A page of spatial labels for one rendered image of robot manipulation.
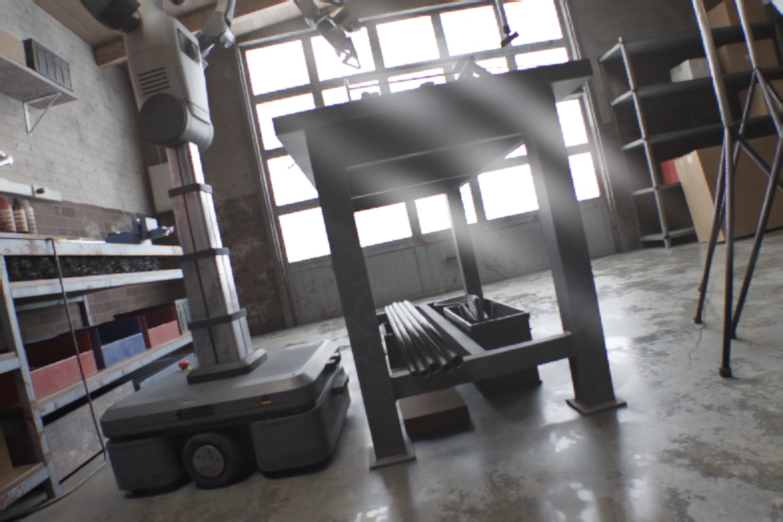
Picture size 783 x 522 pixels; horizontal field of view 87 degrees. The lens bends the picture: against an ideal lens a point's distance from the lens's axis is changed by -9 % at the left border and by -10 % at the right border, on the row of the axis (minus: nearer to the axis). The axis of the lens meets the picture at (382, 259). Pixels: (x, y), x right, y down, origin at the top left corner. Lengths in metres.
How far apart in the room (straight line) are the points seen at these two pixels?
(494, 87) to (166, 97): 0.95
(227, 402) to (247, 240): 3.26
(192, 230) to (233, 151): 3.13
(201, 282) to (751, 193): 4.27
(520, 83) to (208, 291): 1.04
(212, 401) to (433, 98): 0.94
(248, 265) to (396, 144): 3.38
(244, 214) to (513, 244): 2.63
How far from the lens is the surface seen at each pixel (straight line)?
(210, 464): 1.35
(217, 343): 1.45
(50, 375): 1.87
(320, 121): 1.06
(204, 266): 1.44
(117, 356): 2.23
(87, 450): 2.01
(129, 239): 2.60
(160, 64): 1.55
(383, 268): 4.37
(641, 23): 5.71
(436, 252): 4.43
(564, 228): 1.23
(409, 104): 1.07
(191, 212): 1.48
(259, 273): 4.40
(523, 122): 1.25
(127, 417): 1.42
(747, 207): 4.62
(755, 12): 6.02
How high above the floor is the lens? 0.53
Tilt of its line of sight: 1 degrees down
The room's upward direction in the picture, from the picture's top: 12 degrees counter-clockwise
